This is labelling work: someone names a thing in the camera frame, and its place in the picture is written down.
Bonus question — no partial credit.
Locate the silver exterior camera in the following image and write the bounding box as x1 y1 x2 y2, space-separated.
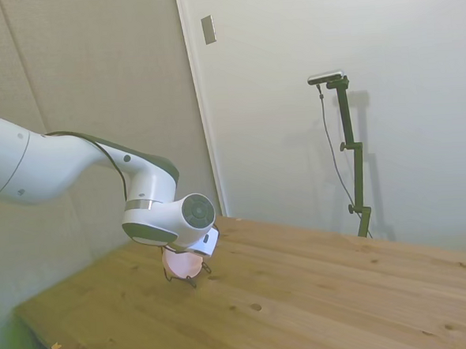
306 68 347 87

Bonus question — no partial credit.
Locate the black wire dish rack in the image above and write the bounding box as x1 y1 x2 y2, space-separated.
159 242 215 292

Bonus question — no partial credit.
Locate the pink plastic bowl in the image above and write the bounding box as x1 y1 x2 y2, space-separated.
160 245 207 282

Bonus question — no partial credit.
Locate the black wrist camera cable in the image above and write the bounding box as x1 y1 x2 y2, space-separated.
43 126 133 207

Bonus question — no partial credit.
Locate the jointed dark camera mount arm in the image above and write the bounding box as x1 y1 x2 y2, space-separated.
325 75 374 240

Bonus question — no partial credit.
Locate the grey wall plate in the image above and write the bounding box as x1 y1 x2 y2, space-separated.
200 13 219 47

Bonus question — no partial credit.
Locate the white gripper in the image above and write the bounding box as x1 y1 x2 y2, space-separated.
186 226 223 261

